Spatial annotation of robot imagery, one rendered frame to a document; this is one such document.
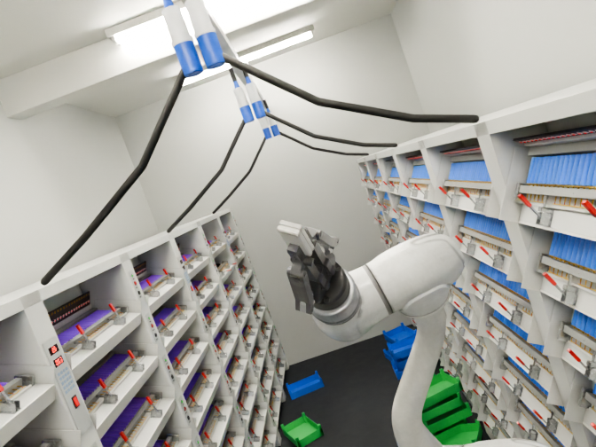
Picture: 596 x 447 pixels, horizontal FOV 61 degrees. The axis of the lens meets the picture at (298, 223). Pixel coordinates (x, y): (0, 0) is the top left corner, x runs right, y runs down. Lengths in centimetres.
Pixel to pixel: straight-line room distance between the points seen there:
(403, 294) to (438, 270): 7
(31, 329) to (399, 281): 103
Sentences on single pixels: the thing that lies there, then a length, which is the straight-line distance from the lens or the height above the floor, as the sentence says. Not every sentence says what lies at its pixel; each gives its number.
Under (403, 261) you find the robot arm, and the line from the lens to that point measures 90.
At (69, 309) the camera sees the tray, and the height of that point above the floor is 158.
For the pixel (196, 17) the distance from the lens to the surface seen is 161.
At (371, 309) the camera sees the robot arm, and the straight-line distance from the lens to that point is 89.
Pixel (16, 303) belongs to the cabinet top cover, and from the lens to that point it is 153.
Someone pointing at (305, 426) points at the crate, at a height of 0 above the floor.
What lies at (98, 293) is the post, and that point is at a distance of 223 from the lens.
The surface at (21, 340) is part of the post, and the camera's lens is 158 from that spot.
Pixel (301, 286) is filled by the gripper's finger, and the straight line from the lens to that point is 69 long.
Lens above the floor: 175
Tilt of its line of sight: 5 degrees down
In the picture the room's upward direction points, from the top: 20 degrees counter-clockwise
